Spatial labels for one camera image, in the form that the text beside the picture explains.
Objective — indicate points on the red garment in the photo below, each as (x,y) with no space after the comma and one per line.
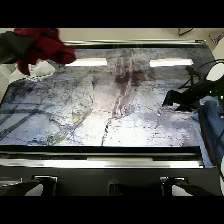
(46,45)

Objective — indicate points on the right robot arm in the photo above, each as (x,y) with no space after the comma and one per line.
(196,95)

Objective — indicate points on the blue jeans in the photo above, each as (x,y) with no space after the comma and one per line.
(211,126)

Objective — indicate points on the silver frame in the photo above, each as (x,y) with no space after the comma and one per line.
(100,163)

